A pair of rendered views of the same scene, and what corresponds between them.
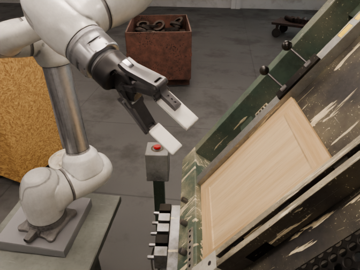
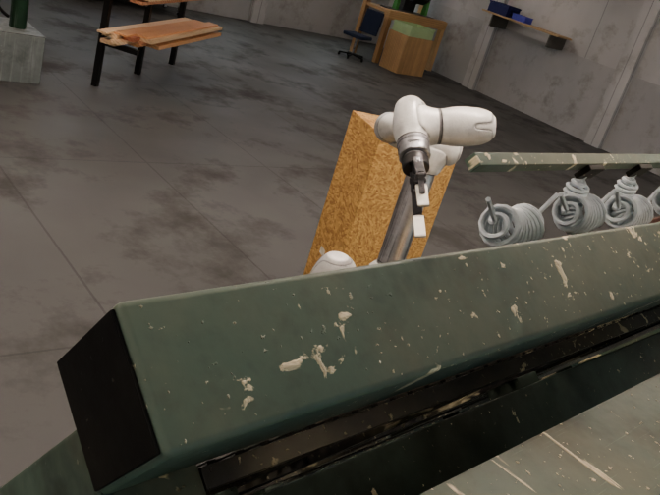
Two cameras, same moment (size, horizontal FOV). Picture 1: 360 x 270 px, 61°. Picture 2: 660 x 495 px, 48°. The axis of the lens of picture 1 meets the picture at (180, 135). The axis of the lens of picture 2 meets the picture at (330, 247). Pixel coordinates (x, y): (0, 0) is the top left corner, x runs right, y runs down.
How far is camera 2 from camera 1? 1.51 m
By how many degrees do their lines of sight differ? 35
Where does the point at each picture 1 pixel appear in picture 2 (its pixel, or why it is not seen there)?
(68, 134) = (389, 240)
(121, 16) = (450, 138)
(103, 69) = (407, 158)
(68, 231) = not seen: hidden behind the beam
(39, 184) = (335, 264)
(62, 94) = (408, 198)
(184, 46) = not seen: outside the picture
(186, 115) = (423, 199)
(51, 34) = (396, 127)
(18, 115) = (375, 235)
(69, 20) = (410, 124)
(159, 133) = (417, 220)
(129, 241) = not seen: hidden behind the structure
